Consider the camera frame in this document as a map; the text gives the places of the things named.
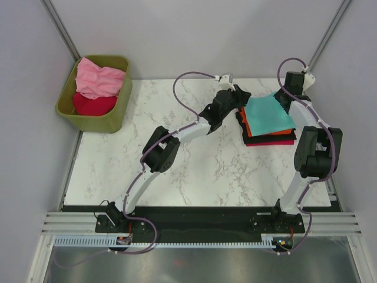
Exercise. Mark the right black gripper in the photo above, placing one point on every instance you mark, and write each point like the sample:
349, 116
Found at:
278, 95

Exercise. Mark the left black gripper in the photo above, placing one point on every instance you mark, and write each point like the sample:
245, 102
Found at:
242, 97

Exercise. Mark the teal t shirt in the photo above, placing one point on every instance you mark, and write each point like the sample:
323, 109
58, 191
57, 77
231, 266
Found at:
265, 115

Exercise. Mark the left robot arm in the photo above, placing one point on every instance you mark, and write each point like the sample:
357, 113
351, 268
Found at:
161, 149

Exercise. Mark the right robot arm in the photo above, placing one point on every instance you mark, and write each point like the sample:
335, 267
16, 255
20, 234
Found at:
317, 153

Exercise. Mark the orange folded t shirt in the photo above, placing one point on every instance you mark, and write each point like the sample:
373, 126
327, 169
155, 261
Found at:
241, 116

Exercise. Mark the black folded t shirt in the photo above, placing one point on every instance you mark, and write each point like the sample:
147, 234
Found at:
260, 139

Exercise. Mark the magenta folded t shirt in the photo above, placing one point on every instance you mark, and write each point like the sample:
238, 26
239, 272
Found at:
272, 143

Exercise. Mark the pink t shirt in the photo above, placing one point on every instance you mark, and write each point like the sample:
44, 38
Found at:
95, 82

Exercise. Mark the olive green plastic bin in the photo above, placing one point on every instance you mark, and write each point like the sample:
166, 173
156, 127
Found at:
113, 120

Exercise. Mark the red t shirt in bin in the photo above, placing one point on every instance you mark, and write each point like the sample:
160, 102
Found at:
93, 107

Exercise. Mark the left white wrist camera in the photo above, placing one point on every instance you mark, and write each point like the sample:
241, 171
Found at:
225, 81

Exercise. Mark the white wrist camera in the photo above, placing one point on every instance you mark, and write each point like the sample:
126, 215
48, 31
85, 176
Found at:
309, 79
225, 81

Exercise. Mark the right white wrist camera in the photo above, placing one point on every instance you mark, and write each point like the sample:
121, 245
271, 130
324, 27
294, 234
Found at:
309, 79

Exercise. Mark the right aluminium frame post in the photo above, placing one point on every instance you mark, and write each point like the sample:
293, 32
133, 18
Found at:
329, 32

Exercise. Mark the aluminium frame post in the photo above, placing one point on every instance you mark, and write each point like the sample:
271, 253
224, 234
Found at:
329, 32
60, 27

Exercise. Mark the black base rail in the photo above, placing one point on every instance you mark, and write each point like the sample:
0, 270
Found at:
206, 224

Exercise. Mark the left aluminium frame post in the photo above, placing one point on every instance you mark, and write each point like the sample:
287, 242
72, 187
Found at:
60, 27

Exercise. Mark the white slotted cable duct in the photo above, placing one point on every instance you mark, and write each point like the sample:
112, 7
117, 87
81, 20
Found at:
117, 242

